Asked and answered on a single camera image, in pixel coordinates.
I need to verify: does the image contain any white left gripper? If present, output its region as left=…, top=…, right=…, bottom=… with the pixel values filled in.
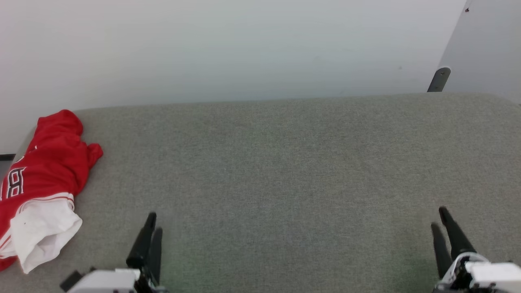
left=67, top=212, right=167, bottom=293

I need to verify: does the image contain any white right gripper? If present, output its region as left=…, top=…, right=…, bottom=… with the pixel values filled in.
left=431, top=207, right=521, bottom=293

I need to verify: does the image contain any red and white basketball jersey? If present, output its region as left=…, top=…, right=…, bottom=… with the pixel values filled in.
left=0, top=109, right=103, bottom=274

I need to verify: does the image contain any grey fabric sofa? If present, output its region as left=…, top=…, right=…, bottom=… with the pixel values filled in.
left=0, top=93, right=521, bottom=293

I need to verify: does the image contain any grey metal bracket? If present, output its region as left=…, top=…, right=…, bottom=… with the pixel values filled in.
left=427, top=67, right=451, bottom=92

